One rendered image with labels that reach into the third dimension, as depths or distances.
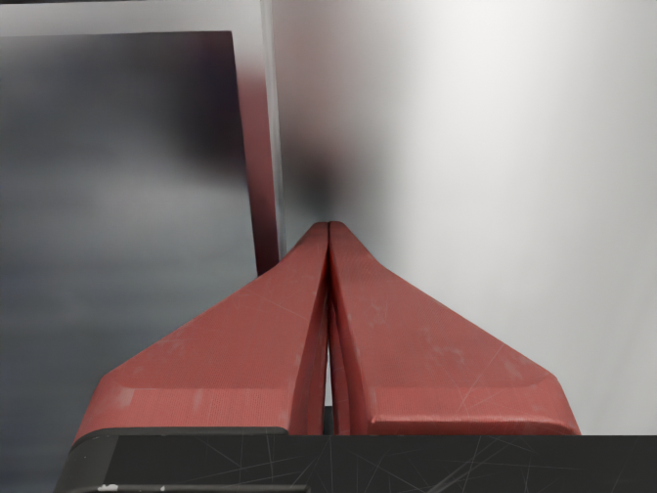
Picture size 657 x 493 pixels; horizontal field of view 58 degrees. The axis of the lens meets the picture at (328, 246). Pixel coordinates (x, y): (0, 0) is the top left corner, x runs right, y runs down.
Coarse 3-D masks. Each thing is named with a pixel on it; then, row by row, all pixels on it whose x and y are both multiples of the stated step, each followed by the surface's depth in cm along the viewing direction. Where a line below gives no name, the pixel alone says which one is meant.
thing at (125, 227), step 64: (0, 0) 8; (64, 0) 8; (128, 0) 8; (192, 0) 8; (256, 0) 8; (0, 64) 11; (64, 64) 11; (128, 64) 11; (192, 64) 11; (256, 64) 8; (0, 128) 12; (64, 128) 12; (128, 128) 12; (192, 128) 12; (256, 128) 9; (0, 192) 13; (64, 192) 13; (128, 192) 13; (192, 192) 13; (256, 192) 9; (0, 256) 14; (64, 256) 14; (128, 256) 14; (192, 256) 14; (256, 256) 10; (0, 320) 15; (64, 320) 15; (128, 320) 15; (0, 384) 16; (64, 384) 16; (0, 448) 18; (64, 448) 18
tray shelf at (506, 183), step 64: (320, 0) 11; (384, 0) 11; (448, 0) 11; (512, 0) 11; (576, 0) 11; (640, 0) 11; (320, 64) 12; (384, 64) 12; (448, 64) 12; (512, 64) 12; (576, 64) 12; (640, 64) 12; (320, 128) 13; (384, 128) 13; (448, 128) 13; (512, 128) 13; (576, 128) 13; (640, 128) 13; (320, 192) 14; (384, 192) 14; (448, 192) 14; (512, 192) 14; (576, 192) 14; (640, 192) 14; (384, 256) 15; (448, 256) 15; (512, 256) 15; (576, 256) 15; (640, 256) 15; (512, 320) 16; (576, 320) 16; (640, 320) 16; (576, 384) 18; (640, 384) 18
